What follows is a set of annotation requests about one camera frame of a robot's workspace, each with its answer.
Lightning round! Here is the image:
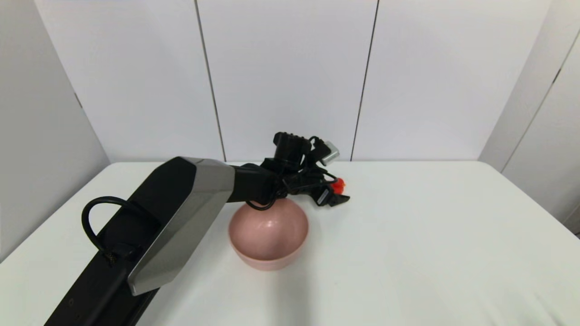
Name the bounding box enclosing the pink bowl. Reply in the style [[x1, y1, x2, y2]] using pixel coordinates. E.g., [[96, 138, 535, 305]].
[[228, 198, 310, 272]]

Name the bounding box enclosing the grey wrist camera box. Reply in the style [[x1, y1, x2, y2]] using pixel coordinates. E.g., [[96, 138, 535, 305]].
[[320, 141, 340, 165]]

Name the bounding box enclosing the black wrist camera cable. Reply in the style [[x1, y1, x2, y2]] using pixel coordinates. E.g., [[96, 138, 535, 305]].
[[246, 136, 338, 212]]

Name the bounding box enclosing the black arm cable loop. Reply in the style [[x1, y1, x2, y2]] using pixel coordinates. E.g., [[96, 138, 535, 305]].
[[81, 196, 143, 264]]

